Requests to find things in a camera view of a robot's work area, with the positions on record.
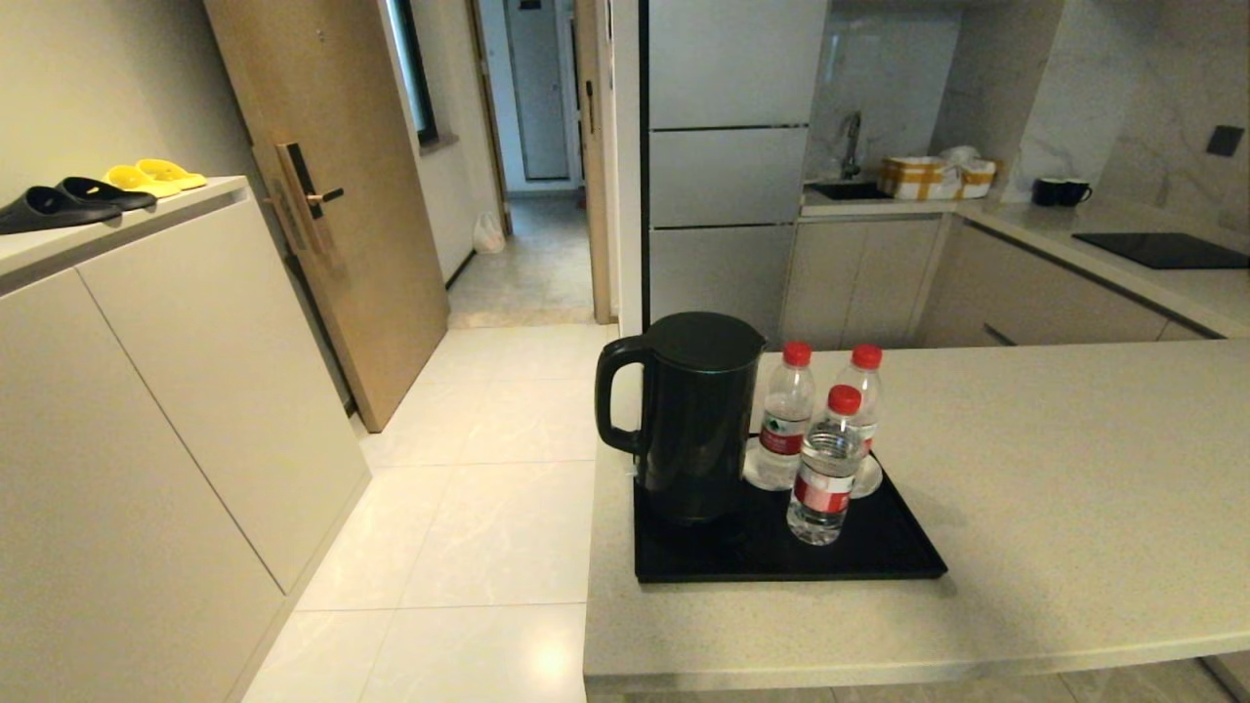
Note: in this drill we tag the dark kitchen sink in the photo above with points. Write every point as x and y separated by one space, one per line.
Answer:
850 190

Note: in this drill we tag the chrome sink faucet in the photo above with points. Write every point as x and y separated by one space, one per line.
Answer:
854 128

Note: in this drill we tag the clear water bottle red cap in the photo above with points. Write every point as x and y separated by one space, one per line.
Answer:
825 488
867 391
784 430

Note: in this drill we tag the small yellow checked white box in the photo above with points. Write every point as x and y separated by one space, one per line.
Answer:
977 181

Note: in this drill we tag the dark wall socket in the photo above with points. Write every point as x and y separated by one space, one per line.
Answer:
1225 141

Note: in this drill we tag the black rectangular tray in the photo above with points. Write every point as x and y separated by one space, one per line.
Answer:
879 552

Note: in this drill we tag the white crumpled cloth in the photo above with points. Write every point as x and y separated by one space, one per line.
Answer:
962 153

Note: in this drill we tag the silver refrigerator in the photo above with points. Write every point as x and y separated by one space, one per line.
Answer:
728 176

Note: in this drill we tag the beige shoe cabinet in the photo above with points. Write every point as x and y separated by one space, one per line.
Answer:
195 391

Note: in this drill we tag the large yellow checked white box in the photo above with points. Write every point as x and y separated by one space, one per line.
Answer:
918 179

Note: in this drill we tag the black mug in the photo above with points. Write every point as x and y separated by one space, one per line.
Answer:
1045 191
1072 192

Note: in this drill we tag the beige kitchen counter cabinets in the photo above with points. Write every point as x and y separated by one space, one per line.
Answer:
859 283

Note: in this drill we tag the round white coaster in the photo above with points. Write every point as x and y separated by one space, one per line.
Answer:
872 478
754 473

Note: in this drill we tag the black electric kettle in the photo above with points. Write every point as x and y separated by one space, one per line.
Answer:
695 430

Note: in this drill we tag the dark framed window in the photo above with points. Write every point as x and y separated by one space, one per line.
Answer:
415 78

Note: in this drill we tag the yellow slipper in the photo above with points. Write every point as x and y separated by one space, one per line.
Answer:
132 180
171 173

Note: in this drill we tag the wooden entrance door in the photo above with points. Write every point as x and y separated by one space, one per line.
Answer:
361 293

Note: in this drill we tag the black slipper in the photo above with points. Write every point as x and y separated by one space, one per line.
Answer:
49 207
107 192

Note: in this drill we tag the black induction cooktop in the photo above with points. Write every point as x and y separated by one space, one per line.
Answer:
1162 251

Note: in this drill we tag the white hallway door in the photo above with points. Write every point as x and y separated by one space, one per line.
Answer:
537 98

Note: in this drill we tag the white plastic bag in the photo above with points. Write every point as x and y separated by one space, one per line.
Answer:
488 234

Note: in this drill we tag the narrow wooden door leaf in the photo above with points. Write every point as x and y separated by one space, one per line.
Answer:
593 195

